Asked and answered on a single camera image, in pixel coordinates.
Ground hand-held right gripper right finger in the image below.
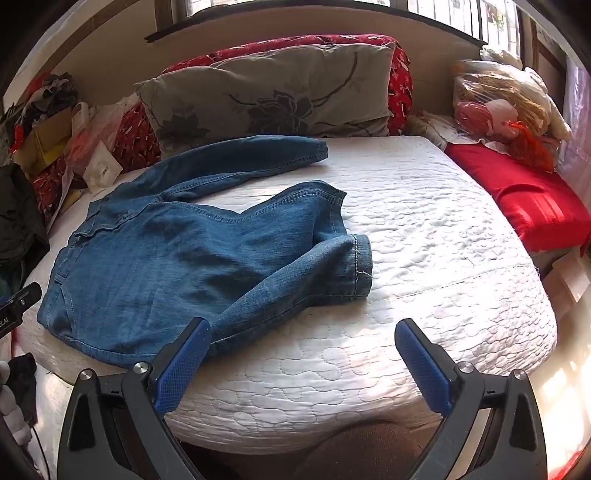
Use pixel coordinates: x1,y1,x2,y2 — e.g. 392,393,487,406
394,318,548,480

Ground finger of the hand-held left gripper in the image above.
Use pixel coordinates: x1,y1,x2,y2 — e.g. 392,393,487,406
0,282,42,319

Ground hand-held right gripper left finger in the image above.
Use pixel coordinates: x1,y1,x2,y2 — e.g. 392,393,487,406
56,318,212,480

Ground blue denim pants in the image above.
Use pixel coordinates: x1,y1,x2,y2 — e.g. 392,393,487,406
37,135,374,369

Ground black cloth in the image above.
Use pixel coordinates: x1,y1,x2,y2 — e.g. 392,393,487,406
7,353,38,426

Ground dark green garment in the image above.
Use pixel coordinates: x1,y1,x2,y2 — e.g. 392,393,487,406
0,164,51,265

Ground white quilted mattress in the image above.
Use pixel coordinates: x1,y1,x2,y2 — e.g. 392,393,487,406
14,134,558,455

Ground white flat packet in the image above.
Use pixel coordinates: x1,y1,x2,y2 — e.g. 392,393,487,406
83,141,124,195

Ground cardboard box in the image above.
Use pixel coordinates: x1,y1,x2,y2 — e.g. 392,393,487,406
14,111,75,178

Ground clear plastic bag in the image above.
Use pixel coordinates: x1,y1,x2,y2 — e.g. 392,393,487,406
65,99,139,172

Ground red floral cloth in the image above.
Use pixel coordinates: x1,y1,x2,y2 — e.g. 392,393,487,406
31,104,162,227

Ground pile of mixed clothes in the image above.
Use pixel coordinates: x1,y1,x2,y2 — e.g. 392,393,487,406
18,74,78,125

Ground plain red cushion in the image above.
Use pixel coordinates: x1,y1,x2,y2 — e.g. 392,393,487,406
443,141,591,254

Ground plastic bag of stuffed toys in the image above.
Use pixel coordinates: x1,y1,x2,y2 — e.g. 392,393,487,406
452,60,573,174

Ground red floral pillow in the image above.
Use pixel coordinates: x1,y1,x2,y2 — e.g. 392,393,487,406
161,33,414,137

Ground grey floral pillow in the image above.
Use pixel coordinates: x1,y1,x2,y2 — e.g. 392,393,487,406
134,42,397,144

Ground barred window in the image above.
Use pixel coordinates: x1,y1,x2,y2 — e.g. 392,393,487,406
185,0,525,52

